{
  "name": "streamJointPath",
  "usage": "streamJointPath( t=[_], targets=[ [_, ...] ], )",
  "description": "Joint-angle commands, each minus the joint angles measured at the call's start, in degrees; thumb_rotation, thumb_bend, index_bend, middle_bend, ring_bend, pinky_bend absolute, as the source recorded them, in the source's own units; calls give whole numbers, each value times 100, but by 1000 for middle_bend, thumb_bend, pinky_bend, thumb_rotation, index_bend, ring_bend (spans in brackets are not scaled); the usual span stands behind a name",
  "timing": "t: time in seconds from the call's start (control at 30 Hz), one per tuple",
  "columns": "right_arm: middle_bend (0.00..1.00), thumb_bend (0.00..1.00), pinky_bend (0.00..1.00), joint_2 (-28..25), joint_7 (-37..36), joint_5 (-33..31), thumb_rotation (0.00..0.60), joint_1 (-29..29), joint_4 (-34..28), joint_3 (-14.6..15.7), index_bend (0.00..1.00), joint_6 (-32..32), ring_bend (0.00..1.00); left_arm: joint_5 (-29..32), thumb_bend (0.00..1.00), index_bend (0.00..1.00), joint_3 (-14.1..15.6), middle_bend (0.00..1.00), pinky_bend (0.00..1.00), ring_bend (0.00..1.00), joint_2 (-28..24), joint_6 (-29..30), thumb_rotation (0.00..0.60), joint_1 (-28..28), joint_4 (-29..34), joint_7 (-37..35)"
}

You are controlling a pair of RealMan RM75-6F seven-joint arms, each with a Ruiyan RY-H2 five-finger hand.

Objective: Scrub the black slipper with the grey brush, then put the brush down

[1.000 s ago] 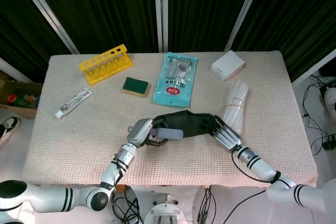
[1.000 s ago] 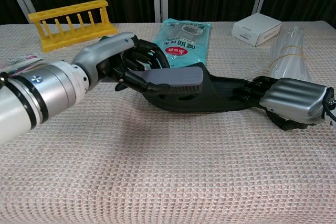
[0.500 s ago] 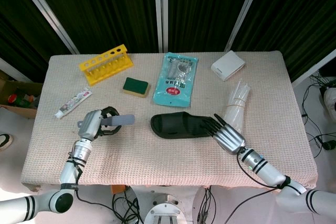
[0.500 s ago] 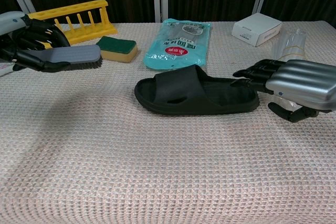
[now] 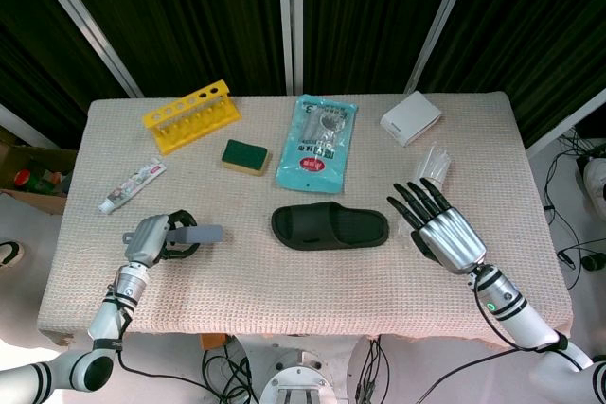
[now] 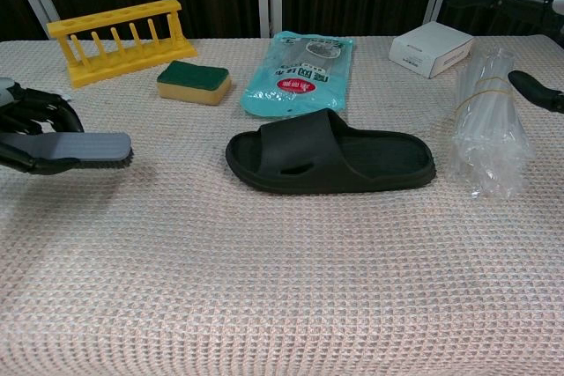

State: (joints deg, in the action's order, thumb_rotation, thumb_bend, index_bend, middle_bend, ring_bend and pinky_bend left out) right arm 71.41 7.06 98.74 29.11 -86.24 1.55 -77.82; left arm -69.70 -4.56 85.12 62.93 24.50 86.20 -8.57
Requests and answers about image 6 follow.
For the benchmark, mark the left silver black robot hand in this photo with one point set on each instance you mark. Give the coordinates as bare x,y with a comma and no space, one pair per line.
39,112

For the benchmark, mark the grey scrub brush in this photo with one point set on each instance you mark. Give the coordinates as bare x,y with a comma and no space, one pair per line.
83,145

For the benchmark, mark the green yellow sponge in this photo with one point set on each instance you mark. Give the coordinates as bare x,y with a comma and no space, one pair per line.
194,84

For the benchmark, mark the teal cloth package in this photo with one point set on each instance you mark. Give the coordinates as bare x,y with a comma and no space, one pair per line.
299,81

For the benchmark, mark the black slide slipper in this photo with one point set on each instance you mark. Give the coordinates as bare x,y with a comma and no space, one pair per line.
308,151

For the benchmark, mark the yellow test tube rack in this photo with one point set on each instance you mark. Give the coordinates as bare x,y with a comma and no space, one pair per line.
88,68

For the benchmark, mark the beige waffle tablecloth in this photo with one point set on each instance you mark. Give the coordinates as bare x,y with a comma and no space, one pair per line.
264,270

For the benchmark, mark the bagged clear stick bundle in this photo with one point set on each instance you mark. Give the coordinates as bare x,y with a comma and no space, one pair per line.
489,129

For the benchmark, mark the white cardboard box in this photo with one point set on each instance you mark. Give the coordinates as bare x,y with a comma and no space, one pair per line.
425,50

